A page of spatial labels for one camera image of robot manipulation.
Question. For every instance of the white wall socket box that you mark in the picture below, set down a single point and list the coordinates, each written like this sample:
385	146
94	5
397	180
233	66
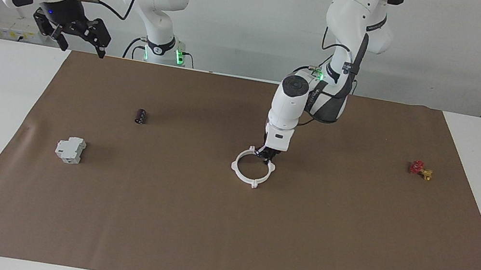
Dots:
13	32

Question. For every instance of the white circuit breaker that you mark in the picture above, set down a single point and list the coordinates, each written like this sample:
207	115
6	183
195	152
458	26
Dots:
70	150

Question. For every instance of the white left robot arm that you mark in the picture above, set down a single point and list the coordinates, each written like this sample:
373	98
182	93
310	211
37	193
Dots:
352	22

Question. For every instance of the brown paper mat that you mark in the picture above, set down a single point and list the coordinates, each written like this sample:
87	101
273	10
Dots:
223	239

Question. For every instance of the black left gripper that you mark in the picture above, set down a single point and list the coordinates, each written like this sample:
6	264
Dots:
270	153

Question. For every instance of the red and yellow valve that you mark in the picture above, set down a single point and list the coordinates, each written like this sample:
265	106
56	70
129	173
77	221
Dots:
417	167

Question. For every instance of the black cylindrical capacitor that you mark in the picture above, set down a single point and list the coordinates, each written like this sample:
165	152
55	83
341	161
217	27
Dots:
141	116

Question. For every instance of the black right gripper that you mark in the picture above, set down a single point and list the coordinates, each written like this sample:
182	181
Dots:
67	15

